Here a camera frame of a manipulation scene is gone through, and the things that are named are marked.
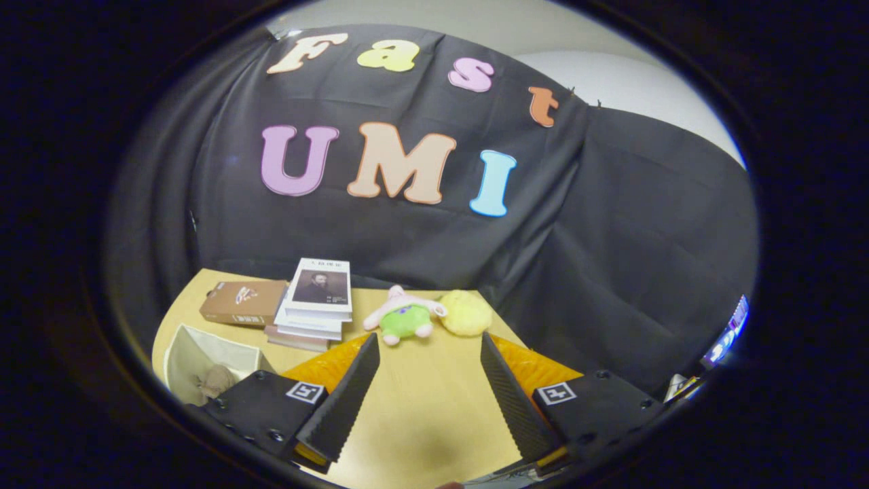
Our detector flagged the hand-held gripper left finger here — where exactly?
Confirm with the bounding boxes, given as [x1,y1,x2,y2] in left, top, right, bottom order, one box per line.
[202,331,382,475]

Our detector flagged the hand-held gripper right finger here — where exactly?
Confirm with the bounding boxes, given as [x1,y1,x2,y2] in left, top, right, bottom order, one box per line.
[479,331,669,476]

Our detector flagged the brown fuzzy shoe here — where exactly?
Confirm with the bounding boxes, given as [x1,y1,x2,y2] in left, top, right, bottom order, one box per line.
[197,365,238,400]

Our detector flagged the grey fabric storage box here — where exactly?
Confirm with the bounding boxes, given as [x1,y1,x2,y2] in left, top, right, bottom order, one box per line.
[163,324,276,408]

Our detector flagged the brown cardboard box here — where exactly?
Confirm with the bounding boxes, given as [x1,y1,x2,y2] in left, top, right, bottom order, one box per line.
[199,279,290,328]

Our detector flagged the thick white book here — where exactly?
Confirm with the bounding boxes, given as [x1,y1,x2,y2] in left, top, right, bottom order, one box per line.
[274,302,354,342]

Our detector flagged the yellow plush toy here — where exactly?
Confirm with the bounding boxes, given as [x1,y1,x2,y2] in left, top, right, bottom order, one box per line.
[438,290,494,338]

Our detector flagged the green and pink plush toy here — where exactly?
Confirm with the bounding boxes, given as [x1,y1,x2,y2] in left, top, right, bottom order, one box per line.
[362,285,449,347]

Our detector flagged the white portrait cover book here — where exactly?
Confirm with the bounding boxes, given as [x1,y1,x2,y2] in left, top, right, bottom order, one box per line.
[285,257,353,315]

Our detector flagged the black backdrop cloth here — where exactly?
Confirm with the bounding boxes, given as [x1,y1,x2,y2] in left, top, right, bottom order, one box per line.
[109,24,758,408]

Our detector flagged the computer screen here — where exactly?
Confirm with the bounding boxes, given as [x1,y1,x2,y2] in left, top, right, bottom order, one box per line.
[702,295,751,368]

